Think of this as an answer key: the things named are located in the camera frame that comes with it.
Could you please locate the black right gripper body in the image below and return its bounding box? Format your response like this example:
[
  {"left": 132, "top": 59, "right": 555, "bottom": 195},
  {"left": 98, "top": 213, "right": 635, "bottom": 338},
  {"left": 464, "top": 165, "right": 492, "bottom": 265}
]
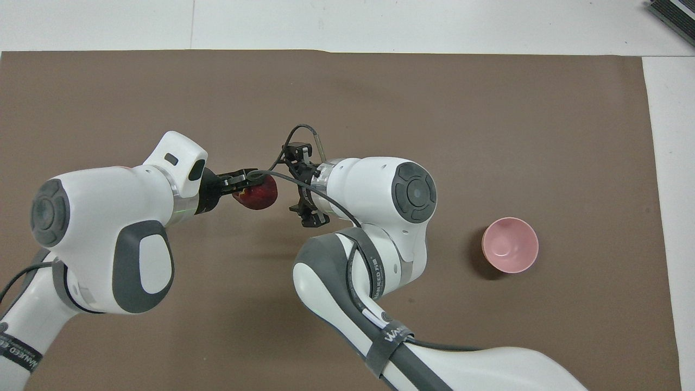
[{"left": 296, "top": 162, "right": 322, "bottom": 213}]

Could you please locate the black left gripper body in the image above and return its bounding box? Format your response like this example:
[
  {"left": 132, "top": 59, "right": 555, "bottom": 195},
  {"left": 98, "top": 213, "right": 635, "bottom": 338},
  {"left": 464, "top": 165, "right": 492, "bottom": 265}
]
[{"left": 195, "top": 167, "right": 231, "bottom": 215}]

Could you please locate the red apple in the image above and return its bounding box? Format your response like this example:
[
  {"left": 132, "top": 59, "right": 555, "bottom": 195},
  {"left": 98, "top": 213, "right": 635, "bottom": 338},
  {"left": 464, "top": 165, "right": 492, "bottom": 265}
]
[{"left": 232, "top": 175, "right": 279, "bottom": 211}]

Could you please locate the pink bowl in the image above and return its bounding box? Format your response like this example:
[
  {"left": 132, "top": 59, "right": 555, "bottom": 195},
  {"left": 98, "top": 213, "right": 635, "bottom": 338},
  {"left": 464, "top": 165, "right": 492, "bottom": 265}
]
[{"left": 482, "top": 217, "right": 540, "bottom": 274}]

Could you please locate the brown table mat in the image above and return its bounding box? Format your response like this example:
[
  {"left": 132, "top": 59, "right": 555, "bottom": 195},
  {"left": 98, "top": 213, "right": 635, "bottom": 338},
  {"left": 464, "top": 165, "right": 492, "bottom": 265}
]
[{"left": 0, "top": 50, "right": 684, "bottom": 391}]

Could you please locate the dark ribbed panel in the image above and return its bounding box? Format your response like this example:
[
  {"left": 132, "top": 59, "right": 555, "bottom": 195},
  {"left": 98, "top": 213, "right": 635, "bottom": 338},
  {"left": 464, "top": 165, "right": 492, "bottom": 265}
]
[{"left": 648, "top": 0, "right": 695, "bottom": 48}]

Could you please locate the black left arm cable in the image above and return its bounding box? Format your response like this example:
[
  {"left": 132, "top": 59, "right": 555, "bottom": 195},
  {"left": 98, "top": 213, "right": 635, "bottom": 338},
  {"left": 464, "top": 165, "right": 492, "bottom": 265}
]
[{"left": 0, "top": 262, "right": 56, "bottom": 305}]

